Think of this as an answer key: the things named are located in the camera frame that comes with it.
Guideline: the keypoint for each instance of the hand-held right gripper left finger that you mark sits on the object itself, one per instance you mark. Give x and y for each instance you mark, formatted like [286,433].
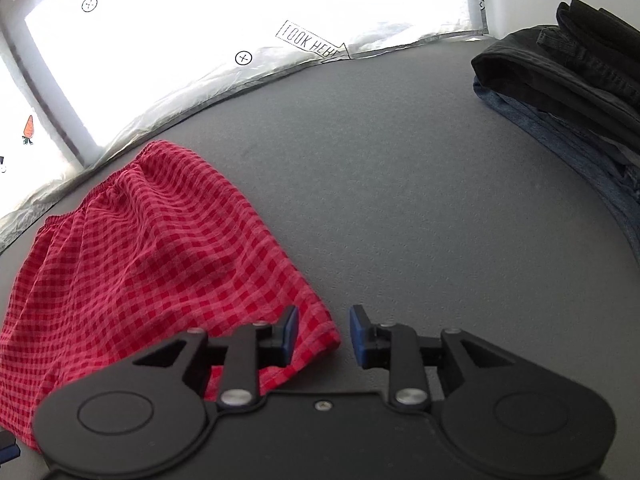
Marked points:
[290,331]

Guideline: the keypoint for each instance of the black folded garment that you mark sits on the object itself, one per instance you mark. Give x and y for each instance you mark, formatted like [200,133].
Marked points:
[565,67]

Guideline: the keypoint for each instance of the white printed sheet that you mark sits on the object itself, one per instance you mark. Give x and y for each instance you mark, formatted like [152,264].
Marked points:
[200,45]

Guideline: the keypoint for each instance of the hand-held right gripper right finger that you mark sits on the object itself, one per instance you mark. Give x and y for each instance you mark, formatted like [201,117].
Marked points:
[358,332]

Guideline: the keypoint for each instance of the blue denim folded garment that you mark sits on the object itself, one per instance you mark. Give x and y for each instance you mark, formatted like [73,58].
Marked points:
[590,160]

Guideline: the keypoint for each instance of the red checkered shorts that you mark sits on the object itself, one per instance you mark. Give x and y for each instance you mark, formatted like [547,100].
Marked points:
[145,255]

